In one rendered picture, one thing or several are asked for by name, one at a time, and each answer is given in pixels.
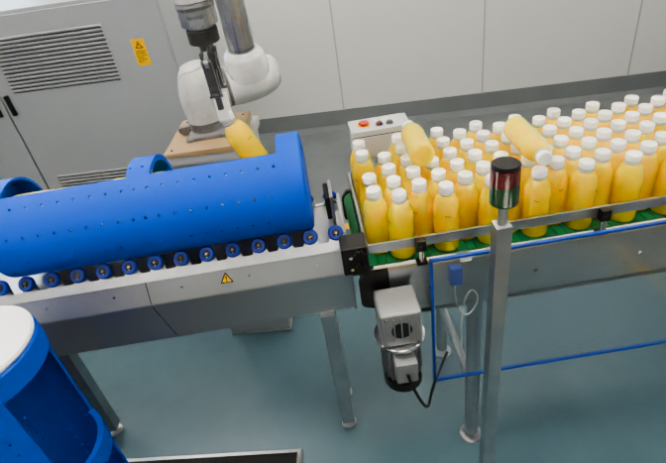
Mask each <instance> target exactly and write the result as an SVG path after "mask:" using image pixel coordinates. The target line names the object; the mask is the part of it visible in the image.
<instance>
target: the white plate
mask: <svg viewBox="0 0 666 463"><path fill-rule="evenodd" d="M34 327H35V323H34V319H33V317H32V315H31V314H30V312H29V311H28V310H26V309H24V308H22V307H19V306H14V305H1V306H0V374H1V373H2V372H3V371H5V370H6V369H7V368H8V367H9V366H10V365H11V364H12V363H13V362H14V361H15V360H16V359H17V358H18V357H19V356H20V355H21V354H22V352H23V351H24V350H25V348H26V347H27V345H28V343H29V342H30V340H31V338H32V335H33V332H34Z"/></svg>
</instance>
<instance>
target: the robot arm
mask: <svg viewBox="0 0 666 463"><path fill-rule="evenodd" d="M173 3H174V6H175V10H176V13H177V16H178V18H179V19H178V20H179V21H180V24H181V27H182V28H183V29H186V35H187V38H188V41H189V44H190V45H191V46H193V47H199V48H200V54H199V57H200V59H195V60H191V61H189V62H187V63H185V64H183V65H182V66H181V67H180V68H179V71H178V76H177V89H178V95H179V99H180V102H181V105H182V108H183V111H184V113H185V115H186V117H187V119H188V122H189V124H186V125H183V126H180V127H178V132H179V133H180V134H189V135H188V137H187V138H186V139H185V141H186V143H187V144H190V143H194V142H198V141H204V140H211V139H217V138H226V135H225V127H224V126H223V124H222V123H221V122H226V121H231V117H230V114H229V110H231V107H232V106H235V105H240V104H245V103H248V102H252V101H255V100H258V99H260V98H263V97H265V96H267V95H269V94H270V93H272V92H273V91H275V90H276V89H277V88H278V87H279V85H280V83H281V72H280V68H279V65H278V62H277V61H276V60H275V58H274V57H272V56H270V55H268V54H266V55H265V53H264V51H263V49H262V48H261V47H260V46H259V45H257V44H256V43H254V39H253V35H252V30H251V26H250V21H249V17H248V12H247V8H246V4H245V0H215V3H216V6H217V10H218V14H219V18H220V21H221V25H222V29H223V33H224V37H225V40H226V44H227V48H228V49H227V51H226V52H225V55H224V66H221V65H220V61H219V57H218V54H217V48H216V46H213V44H215V43H217V42H218V41H219V40H220V36H219V32H218V28H217V25H216V24H215V23H217V22H218V16H217V12H216V8H215V5H214V0H173ZM231 111H232V110H231Z"/></svg>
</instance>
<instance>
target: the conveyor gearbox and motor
mask: <svg viewBox="0 0 666 463"><path fill-rule="evenodd" d="M374 302H375V310H376V318H377V326H376V328H375V339H376V341H377V343H378V345H379V346H380V347H381V353H382V361H383V367H384V373H385V380H386V383H387V384H388V386H389V387H390V388H391V389H393V390H395V391H397V392H401V393H406V392H410V391H414V393H415V395H416V397H417V399H418V400H419V402H420V403H421V404H422V406H424V407H429V406H430V404H431V399H432V395H433V391H434V388H435V385H436V382H437V380H438V378H436V379H435V380H434V382H433V385H432V387H431V391H430V394H429V399H428V403H427V405H426V404H425V403H424V402H423V400H422V399H421V397H420V396H419V394H418V392H417V390H416V388H417V387H418V386H419V385H420V383H421V380H422V369H421V367H422V356H421V344H422V342H423V340H424V337H425V331H424V327H423V325H422V313H421V308H420V305H419V302H418V299H417V296H416V293H415V290H414V287H413V285H408V286H402V287H396V288H390V289H378V290H375V291H374Z"/></svg>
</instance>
